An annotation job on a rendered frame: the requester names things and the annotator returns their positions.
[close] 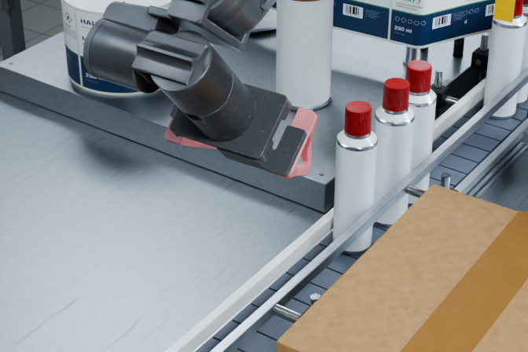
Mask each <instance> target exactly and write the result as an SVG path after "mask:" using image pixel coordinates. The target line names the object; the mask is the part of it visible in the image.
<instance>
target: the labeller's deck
mask: <svg viewBox="0 0 528 352"><path fill-rule="evenodd" d="M482 34H483V33H482ZM482 34H478V35H472V36H468V37H465V39H464V50H463V51H464V52H463V54H464V55H463V57H461V58H456V57H454V56H453V48H454V47H453V46H454V41H455V40H453V41H449V42H444V43H441V44H438V45H435V46H429V48H428V58H427V59H428V60H429V61H430V64H431V66H432V72H431V85H432V84H433V83H435V71H436V70H437V69H441V70H443V76H442V86H447V87H449V96H450V97H455V98H458V99H459V98H460V97H462V96H463V95H464V94H465V93H467V92H468V91H469V90H470V89H471V88H472V87H473V86H474V85H475V84H476V81H477V74H478V69H476V68H472V67H471V56H472V52H473V51H474V50H476V49H477V48H478V47H480V44H481V37H482ZM210 44H211V45H212V46H213V48H214V49H215V50H216V51H217V53H218V54H219V55H220V56H221V58H222V59H223V60H224V61H225V62H226V63H227V64H228V66H229V67H230V68H231V69H232V71H233V72H234V73H235V74H236V76H237V77H238V78H239V80H240V81H241V82H242V83H245V84H248V85H251V86H256V87H258V88H262V89H265V90H270V91H273V92H276V60H277V29H273V30H268V31H260V32H252V33H250V35H249V37H248V40H247V43H246V46H245V48H244V51H243V52H240V51H237V50H234V49H229V48H225V47H223V46H218V45H215V44H212V43H210ZM405 51H406V46H402V45H398V44H395V43H391V42H385V41H382V40H379V39H375V38H369V37H365V36H362V35H356V34H353V33H350V32H345V31H340V30H336V29H332V74H331V100H330V102H329V103H328V104H327V105H325V106H324V107H322V108H319V109H316V110H311V111H313V112H315V113H316V115H317V117H318V118H317V124H316V127H315V130H314V133H313V139H312V143H311V150H312V164H311V167H310V169H309V171H308V173H307V175H306V176H295V177H293V178H289V179H287V178H282V177H279V176H276V175H274V174H271V173H270V172H269V171H266V170H262V169H259V168H257V167H252V166H249V165H247V164H244V163H240V162H237V161H235V160H231V159H227V158H225V157H224V156H223V155H222V154H221V153H220V152H219V151H218V150H217V149H211V148H199V147H192V146H186V145H178V144H175V143H173V142H170V141H168V140H167V139H166V138H165V137H164V134H165V132H166V130H167V128H168V126H169V123H170V121H171V119H172V117H171V111H172V109H173V107H174V105H175V103H174V102H173V101H172V100H171V99H170V98H169V97H168V96H167V95H166V94H165V93H164V92H163V91H162V90H157V91H155V92H153V93H143V94H137V95H126V96H116V95H106V94H100V93H94V92H90V91H88V90H84V89H83V88H81V87H79V86H77V85H75V84H74V83H73V82H72V81H71V80H70V78H69V76H68V66H67V57H66V49H65V41H64V32H63V31H62V32H61V33H59V34H57V35H54V36H53V37H51V38H48V39H47V40H45V41H43V42H40V43H38V44H36V45H34V46H32V47H30V48H28V49H26V50H24V51H22V52H20V53H18V54H16V55H14V56H12V57H10V58H8V59H6V60H4V61H2V62H0V90H1V91H2V92H5V93H8V94H11V95H13V96H15V97H19V98H21V99H24V100H26V101H30V102H31V103H34V104H37V105H40V106H42V107H44V108H48V109H50V110H53V111H55V112H59V113H61V114H63V115H66V116H69V117H72V118H74V119H77V120H80V121H82V122H84V123H88V124H90V125H92V126H95V127H98V128H101V129H103V130H106V131H109V132H111V133H114V134H117V135H119V136H122V137H124V138H128V139H130V140H132V141H136V142H138V143H141V144H143V145H146V146H148V147H151V148H153V149H157V150H159V151H161V152H165V153H167V154H170V155H172V156H176V157H178V158H180V159H183V160H186V161H189V162H190V163H194V164H196V165H199V166H202V167H205V168H207V169H209V170H212V171H215V172H218V173H219V174H224V175H225V176H228V177H231V178H234V179H236V180H238V181H241V182H244V183H247V184H249V185H253V186H255V187H257V188H260V189H263V190H266V191H267V192H270V193H273V194H276V195H278V196H282V197H284V198H286V199H289V200H292V201H295V202H297V203H299V204H303V205H305V206H307V207H311V208H313V209H316V210H318V211H321V212H326V211H328V210H329V209H330V208H331V207H332V206H334V197H335V176H336V136H337V134H338V133H339V132H340V131H342V130H344V121H345V106H346V105H347V104H348V103H349V102H351V101H365V102H367V103H369V104H370V105H371V106H372V132H373V133H374V122H375V111H376V109H377V108H379V107H380V106H382V103H383V84H384V82H385V81H386V80H387V79H390V78H401V79H405V78H406V66H404V64H403V59H404V58H405ZM296 112H297V111H296V110H292V109H290V111H289V113H288V116H287V118H286V120H281V121H280V124H279V126H278V128H277V130H276V133H275V134H274V136H273V139H272V140H273V149H276V148H277V146H278V144H279V141H280V139H281V137H282V135H283V133H284V130H285V128H286V126H291V124H292V121H293V119H294V118H295V114H296Z"/></svg>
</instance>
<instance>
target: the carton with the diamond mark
mask: <svg viewBox="0 0 528 352"><path fill-rule="evenodd" d="M277 352H528V212H525V211H521V210H519V211H514V210H512V209H509V208H506V207H502V206H500V205H497V204H495V203H490V202H488V201H485V200H480V199H478V198H475V197H473V196H469V195H466V194H463V193H461V192H457V191H454V190H451V189H447V188H444V187H441V186H439V185H432V186H431V187H430V188H429V189H428V190H427V191H426V192H425V193H424V194H423V195H422V196H421V197H420V198H419V199H418V200H417V201H416V202H415V203H414V204H413V205H412V206H411V207H410V208H409V209H408V210H407V211H406V212H405V213H404V214H403V215H402V216H401V217H400V218H399V219H398V220H397V221H396V222H395V223H394V224H393V225H392V226H391V227H390V228H389V229H388V230H387V231H386V232H385V233H384V234H383V235H382V236H381V237H380V238H379V239H378V240H377V241H376V242H375V243H374V244H373V245H372V246H371V247H370V248H369V249H368V250H367V251H366V252H365V253H364V254H363V255H362V256H361V257H360V258H359V259H358V260H357V261H356V262H355V263H354V264H353V265H352V266H351V267H350V268H349V269H348V270H347V271H346V272H345V273H344V274H343V275H342V276H341V277H340V278H339V279H338V280H337V281H336V282H335V283H334V284H333V285H332V286H331V287H330V288H329V289H328V290H327V291H326V292H325V293H324V294H323V295H322V296H321V297H320V298H319V299H318V300H317V301H316V302H315V303H314V304H313V305H312V306H311V307H310V308H309V309H308V310H307V311H306V312H305V313H304V314H303V315H302V316H301V317H300V318H299V319H298V320H297V321H296V322H295V323H294V324H293V325H292V326H291V327H290V328H289V329H288V330H287V331H286V332H285V333H284V334H283V335H282V336H281V337H280V338H279V339H278V340H277Z"/></svg>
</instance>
